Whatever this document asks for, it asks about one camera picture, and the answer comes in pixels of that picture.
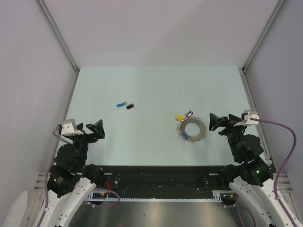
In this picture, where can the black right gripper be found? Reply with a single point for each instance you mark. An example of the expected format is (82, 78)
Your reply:
(229, 124)

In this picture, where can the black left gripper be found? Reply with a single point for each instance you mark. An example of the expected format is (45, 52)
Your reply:
(98, 131)

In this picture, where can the silver key dark head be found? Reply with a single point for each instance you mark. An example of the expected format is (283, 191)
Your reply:
(180, 136)

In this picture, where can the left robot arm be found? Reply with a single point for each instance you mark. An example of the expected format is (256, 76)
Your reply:
(68, 180)

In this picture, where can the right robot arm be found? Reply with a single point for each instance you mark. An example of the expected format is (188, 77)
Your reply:
(252, 180)

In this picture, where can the yellow key tag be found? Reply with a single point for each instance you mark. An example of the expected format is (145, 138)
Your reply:
(179, 118)

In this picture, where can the black key tag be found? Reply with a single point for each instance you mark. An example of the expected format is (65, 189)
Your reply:
(130, 106)

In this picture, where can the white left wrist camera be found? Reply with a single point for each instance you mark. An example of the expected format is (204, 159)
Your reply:
(65, 127)

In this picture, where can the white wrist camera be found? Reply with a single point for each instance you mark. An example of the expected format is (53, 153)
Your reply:
(65, 127)
(248, 118)

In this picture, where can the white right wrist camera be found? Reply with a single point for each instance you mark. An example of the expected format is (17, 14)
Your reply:
(248, 118)

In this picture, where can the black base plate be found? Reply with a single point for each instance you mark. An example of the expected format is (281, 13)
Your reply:
(206, 177)

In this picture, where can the aluminium rail profile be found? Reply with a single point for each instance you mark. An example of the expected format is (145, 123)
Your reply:
(41, 181)

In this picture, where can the white slotted cable duct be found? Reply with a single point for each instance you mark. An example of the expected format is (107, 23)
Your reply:
(198, 195)

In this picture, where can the right aluminium frame post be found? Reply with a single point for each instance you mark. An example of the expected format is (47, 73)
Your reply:
(265, 31)

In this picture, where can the aluminium frame post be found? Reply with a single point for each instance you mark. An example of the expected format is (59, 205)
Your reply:
(265, 31)
(57, 34)

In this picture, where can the left aluminium frame post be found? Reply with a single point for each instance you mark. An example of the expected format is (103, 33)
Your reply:
(57, 34)

